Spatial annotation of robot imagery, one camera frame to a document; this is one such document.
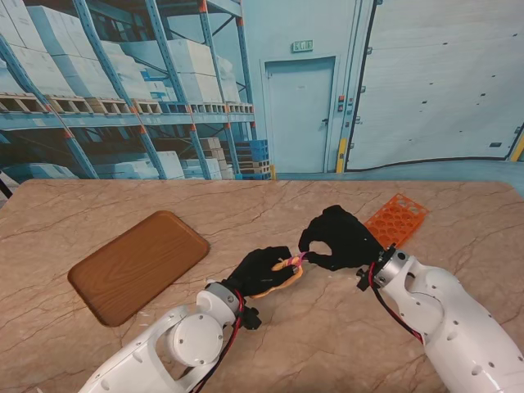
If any yellow cloth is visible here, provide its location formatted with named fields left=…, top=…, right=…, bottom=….
left=249, top=257, right=305, bottom=300

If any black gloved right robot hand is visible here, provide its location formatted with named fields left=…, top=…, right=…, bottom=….
left=298, top=205, right=384, bottom=273

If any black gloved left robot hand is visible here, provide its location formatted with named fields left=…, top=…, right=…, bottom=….
left=227, top=246, right=304, bottom=298

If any red black right arm cable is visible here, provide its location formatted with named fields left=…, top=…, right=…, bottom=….
left=368, top=264, right=427, bottom=346

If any brown wooden tray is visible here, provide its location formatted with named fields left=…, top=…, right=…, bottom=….
left=67, top=210, right=210, bottom=328

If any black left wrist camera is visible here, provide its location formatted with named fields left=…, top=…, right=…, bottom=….
left=241, top=306, right=263, bottom=331

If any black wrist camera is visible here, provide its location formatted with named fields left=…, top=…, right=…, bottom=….
left=355, top=265, right=372, bottom=292
left=241, top=306, right=263, bottom=331

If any orange test tube rack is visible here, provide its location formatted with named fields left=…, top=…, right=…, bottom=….
left=364, top=192, right=431, bottom=249

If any red black arm cable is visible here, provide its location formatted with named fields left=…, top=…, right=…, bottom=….
left=179, top=290, right=246, bottom=393
left=368, top=264, right=427, bottom=346

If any pink rubber band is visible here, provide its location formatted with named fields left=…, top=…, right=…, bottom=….
left=282, top=252, right=308, bottom=268

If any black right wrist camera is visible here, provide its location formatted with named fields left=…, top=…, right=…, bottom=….
left=355, top=265, right=372, bottom=292

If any red black left arm cable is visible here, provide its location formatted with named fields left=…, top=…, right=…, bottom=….
left=179, top=290, right=246, bottom=393

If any printed warehouse backdrop banner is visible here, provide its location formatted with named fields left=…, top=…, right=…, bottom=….
left=0, top=0, right=524, bottom=183

